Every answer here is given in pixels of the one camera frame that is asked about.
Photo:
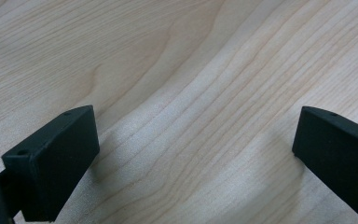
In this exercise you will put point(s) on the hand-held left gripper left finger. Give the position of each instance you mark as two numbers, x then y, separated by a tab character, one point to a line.
56	161

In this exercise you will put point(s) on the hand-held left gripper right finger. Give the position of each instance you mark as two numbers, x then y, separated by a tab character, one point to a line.
338	155

